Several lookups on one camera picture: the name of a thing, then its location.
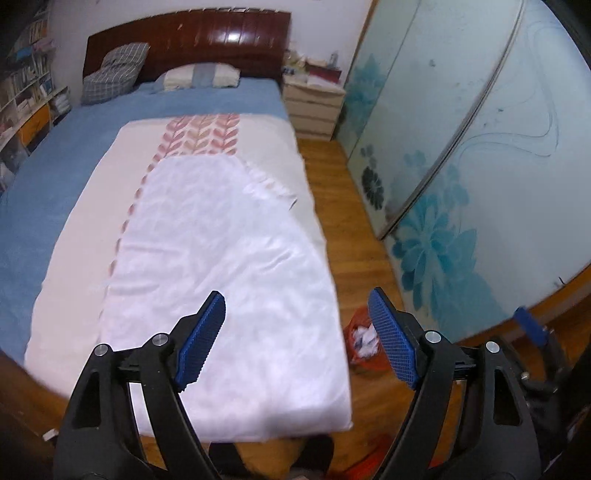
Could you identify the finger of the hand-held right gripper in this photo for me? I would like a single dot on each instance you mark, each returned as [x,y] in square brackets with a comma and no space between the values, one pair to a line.
[528,323]

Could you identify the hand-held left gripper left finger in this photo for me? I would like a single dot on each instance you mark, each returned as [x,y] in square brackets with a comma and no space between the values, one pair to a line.
[203,344]

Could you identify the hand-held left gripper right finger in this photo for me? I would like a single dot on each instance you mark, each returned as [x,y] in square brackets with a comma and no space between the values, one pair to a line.
[392,341]

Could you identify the white paper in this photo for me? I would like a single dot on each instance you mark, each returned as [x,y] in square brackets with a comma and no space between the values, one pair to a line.
[364,339]

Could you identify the orange plastic mesh basket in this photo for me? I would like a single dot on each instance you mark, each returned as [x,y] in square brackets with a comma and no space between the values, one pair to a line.
[355,318]

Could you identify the white cloth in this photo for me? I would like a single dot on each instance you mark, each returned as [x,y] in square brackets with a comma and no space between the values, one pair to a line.
[207,230]

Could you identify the black slipper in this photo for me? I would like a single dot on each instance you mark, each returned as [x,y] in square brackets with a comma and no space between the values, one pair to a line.
[228,461]
[316,457]

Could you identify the red plastic item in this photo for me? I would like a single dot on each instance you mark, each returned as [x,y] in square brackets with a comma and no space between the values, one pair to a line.
[369,461]

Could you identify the white quilt pink leaf print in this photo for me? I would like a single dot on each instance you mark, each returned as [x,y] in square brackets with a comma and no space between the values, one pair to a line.
[92,207]

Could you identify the floral glass sliding wardrobe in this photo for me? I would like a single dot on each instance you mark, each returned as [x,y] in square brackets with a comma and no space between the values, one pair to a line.
[461,138]

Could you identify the blue bedsheet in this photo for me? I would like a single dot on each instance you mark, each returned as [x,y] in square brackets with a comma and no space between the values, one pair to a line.
[46,184]

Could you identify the beige nightstand with drawers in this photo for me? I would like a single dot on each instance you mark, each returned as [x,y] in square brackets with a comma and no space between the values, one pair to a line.
[314,110]

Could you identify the beige blue striped pillow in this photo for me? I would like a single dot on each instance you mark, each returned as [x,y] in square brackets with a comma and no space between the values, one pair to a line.
[198,76]

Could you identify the orange cabinet panel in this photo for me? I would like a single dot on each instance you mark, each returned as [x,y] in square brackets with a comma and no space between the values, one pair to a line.
[34,124]

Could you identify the red box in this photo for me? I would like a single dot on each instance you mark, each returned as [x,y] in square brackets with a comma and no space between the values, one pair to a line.
[323,74]

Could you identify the plaid grey pillow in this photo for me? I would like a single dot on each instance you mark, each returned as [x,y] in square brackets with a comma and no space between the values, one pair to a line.
[115,69]

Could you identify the clear plastic bag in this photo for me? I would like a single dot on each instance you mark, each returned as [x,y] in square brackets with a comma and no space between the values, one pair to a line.
[295,60]

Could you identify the dark wooden headboard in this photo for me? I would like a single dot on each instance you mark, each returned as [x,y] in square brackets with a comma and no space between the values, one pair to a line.
[207,37]

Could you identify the white bookshelf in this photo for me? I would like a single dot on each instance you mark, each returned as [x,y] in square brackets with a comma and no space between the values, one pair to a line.
[14,99]

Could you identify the rows of books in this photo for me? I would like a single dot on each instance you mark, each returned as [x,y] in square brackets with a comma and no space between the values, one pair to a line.
[27,78]

